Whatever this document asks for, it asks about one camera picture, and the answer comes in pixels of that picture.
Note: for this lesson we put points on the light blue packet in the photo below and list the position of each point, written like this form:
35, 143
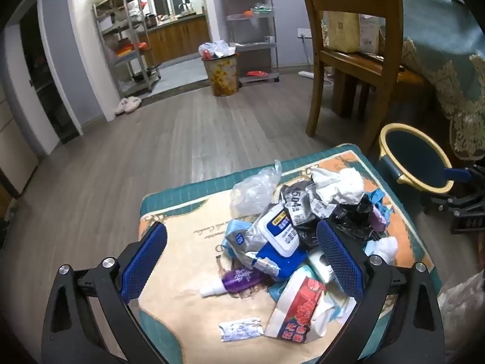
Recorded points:
237, 237

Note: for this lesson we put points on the white power strip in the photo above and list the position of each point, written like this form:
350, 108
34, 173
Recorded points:
306, 73

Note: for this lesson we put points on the teal embroidered tablecloth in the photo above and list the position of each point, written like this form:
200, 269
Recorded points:
435, 26

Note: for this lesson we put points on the wooden kitchen cabinet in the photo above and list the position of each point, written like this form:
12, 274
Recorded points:
178, 38

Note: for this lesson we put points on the white plastic bags of rubbish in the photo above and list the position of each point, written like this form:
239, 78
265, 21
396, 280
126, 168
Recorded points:
218, 49

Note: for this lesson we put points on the wooden chair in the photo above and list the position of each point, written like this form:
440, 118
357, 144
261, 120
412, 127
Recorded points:
379, 7

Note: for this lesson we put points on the white wall socket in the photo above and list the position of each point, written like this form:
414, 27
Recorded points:
305, 33

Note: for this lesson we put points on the white wipes packet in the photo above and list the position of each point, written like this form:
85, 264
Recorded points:
320, 265

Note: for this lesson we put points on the metal shelf rack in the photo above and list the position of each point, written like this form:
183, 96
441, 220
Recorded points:
125, 45

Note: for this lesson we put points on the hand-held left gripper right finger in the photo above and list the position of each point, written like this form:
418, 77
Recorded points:
339, 258

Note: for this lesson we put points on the large white crumpled tissue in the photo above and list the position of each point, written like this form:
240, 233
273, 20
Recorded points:
341, 187

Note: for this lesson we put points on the black plastic bag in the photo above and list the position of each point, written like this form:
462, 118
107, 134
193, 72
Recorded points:
352, 216

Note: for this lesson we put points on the small printed foil wrapper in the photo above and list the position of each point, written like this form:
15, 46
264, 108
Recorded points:
240, 330

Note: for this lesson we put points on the blue bin with yellow rim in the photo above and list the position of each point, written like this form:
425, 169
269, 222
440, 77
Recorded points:
413, 151

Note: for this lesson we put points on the floral trash bin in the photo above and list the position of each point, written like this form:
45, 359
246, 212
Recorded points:
221, 76

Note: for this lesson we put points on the clear plastic bag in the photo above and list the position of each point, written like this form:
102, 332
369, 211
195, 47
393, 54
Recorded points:
254, 193

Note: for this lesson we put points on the small white crumpled tissue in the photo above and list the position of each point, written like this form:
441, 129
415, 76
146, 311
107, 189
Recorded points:
384, 246

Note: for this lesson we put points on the purple spray bottle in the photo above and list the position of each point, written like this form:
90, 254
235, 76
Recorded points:
238, 278

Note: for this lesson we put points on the cream paper bag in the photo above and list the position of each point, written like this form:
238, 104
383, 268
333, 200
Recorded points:
341, 26

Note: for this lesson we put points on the person's white fluffy clothing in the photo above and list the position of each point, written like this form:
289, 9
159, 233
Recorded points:
462, 311

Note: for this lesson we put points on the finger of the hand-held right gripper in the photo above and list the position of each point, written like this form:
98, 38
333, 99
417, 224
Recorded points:
458, 201
458, 174

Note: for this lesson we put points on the grey printed foil wrapper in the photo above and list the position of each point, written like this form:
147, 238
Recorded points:
299, 204

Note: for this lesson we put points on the printed teal cushion mat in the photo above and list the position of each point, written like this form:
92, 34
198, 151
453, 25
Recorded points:
182, 235

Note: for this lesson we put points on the red tissue packet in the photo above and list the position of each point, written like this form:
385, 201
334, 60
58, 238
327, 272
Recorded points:
299, 311

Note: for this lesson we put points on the grey trolley shelf rack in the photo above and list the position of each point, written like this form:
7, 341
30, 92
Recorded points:
250, 45

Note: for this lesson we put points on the blue face mask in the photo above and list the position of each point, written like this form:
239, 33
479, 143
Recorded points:
379, 201
337, 311

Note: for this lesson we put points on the purple wrapper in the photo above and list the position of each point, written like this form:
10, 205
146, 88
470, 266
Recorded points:
378, 218

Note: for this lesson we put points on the white fluffy slipper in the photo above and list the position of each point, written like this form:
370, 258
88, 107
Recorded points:
133, 103
121, 107

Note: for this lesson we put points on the teal packet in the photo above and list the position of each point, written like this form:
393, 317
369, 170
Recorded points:
299, 273

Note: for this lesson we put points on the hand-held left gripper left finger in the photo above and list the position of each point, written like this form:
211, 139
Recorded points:
146, 261

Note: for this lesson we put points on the blue white wet wipes pack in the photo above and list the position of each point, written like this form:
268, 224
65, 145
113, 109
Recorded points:
280, 231

